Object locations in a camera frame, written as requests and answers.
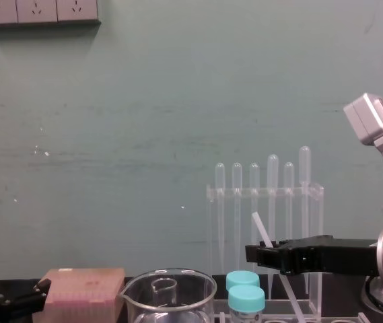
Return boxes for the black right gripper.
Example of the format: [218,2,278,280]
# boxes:
[244,234,380,276]

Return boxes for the teal capped sample tube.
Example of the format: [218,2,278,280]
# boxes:
[225,270,260,292]
[228,285,267,323]

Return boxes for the clear acrylic pipette rack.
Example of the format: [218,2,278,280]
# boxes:
[206,182,325,319]

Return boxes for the pink pipette tip box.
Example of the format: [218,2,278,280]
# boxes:
[40,267,127,323]

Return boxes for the clear plastic transfer pipette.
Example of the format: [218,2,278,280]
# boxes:
[248,162,260,246]
[283,161,295,242]
[214,162,228,275]

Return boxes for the large clear glass beaker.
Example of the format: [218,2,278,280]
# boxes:
[119,267,218,323]

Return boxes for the small clear glass beaker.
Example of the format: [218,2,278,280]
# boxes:
[150,277,179,308]

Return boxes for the grey wall socket panel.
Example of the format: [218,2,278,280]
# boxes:
[0,0,102,28]

